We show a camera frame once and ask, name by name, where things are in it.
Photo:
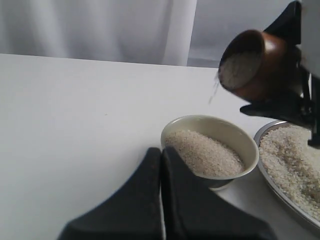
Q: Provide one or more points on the brown wooden cup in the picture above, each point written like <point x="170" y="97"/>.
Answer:
<point x="254" y="65"/>

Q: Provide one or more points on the white backdrop curtain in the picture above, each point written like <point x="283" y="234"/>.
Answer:
<point x="162" y="32"/>

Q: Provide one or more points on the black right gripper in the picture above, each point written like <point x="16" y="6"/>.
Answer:
<point x="298" y="24"/>

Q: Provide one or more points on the round steel rice tray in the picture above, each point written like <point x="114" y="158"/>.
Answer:
<point x="291" y="169"/>

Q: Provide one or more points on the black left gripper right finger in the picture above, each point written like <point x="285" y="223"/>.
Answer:
<point x="193" y="212"/>

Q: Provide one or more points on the white ceramic rice bowl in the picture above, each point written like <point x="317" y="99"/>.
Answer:
<point x="217" y="151"/>

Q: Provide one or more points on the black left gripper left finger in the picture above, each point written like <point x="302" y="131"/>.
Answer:
<point x="133" y="212"/>

